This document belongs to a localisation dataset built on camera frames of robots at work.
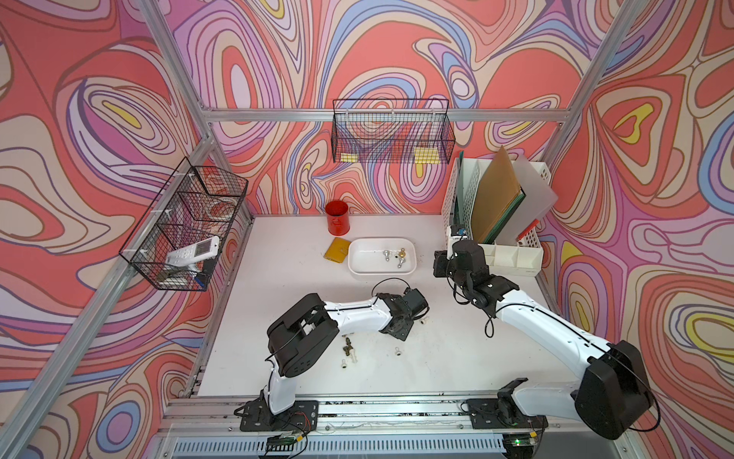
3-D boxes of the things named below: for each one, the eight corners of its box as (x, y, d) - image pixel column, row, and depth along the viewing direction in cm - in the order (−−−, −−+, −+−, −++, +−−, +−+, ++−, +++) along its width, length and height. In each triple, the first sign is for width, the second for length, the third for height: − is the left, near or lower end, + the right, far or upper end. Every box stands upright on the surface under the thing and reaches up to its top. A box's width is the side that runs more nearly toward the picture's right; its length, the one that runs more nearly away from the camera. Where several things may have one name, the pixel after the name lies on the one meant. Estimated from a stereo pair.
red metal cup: (335, 239, 116) (332, 219, 107) (320, 220, 123) (316, 200, 114) (354, 229, 119) (352, 209, 110) (338, 212, 126) (336, 192, 117)
